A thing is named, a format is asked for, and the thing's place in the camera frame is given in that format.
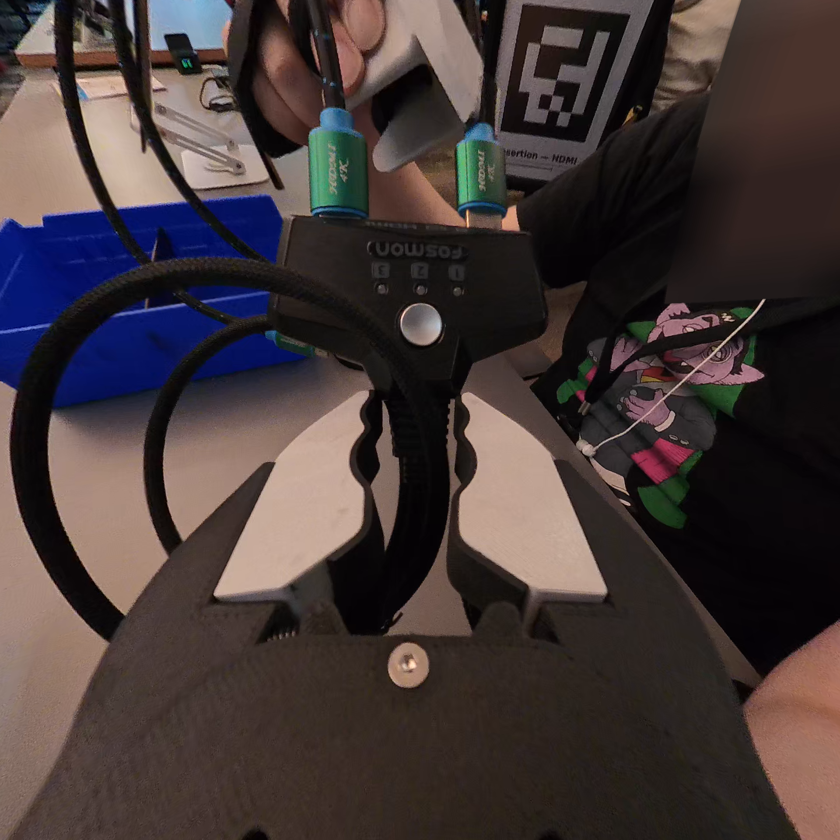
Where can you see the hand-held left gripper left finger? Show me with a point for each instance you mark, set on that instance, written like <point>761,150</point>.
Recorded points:
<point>308,505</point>

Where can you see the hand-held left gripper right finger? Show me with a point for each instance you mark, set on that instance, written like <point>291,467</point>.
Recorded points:
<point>518,505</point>

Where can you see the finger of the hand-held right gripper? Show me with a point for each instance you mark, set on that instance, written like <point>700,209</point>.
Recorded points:
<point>426,98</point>

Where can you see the black push-button HDMI switch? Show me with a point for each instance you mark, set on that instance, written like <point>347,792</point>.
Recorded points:
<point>328,295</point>

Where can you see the blue divided plastic bin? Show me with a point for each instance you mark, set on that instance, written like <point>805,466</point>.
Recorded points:
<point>79,341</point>

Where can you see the person's right forearm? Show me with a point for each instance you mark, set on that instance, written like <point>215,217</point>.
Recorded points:
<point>433,197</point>

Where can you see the person's left forearm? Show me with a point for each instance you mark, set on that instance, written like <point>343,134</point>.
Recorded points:
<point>800,735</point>

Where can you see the person's right hand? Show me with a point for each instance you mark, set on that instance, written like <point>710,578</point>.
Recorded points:
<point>289,85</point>

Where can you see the small black timer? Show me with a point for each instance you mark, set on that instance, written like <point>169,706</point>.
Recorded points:
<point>184,56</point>

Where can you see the white stand base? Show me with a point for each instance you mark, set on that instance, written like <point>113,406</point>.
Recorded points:
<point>223,164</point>

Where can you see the white paper sheet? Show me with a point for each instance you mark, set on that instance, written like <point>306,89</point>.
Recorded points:
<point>118,86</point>

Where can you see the printed tag sign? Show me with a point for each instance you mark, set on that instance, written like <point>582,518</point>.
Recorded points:
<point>564,65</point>

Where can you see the dark bin divider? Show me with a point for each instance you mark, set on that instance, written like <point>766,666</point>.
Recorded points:
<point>161,262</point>

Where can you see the black printed t-shirt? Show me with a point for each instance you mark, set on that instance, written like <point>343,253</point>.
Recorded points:
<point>754,525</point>

